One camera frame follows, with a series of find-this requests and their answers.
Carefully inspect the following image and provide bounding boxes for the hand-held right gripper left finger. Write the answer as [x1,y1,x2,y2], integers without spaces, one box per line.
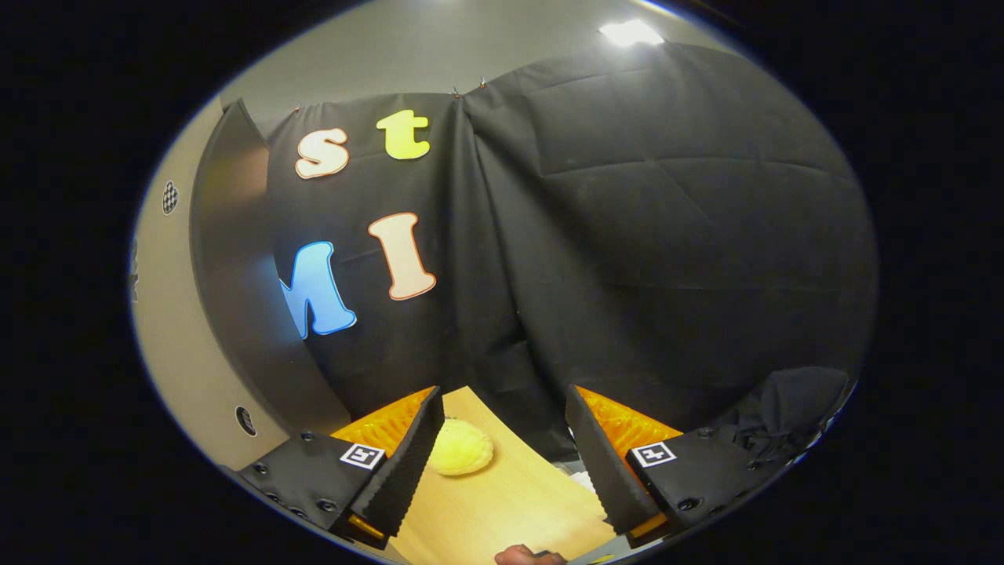
[235,386,446,549]

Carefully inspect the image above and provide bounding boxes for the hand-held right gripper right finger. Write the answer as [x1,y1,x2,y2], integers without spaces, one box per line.
[565,385,773,549]

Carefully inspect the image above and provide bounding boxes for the dark grey cabinet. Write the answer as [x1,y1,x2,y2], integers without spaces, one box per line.
[191,98,354,438]

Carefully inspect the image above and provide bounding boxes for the light grey cabinet door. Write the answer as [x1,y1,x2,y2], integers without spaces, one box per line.
[129,98,293,472]

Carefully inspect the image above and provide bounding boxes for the yellow knitted ball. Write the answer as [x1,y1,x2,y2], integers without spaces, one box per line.
[427,418,495,476]

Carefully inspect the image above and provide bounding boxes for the black backdrop cloth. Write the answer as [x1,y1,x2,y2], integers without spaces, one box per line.
[263,43,878,472]

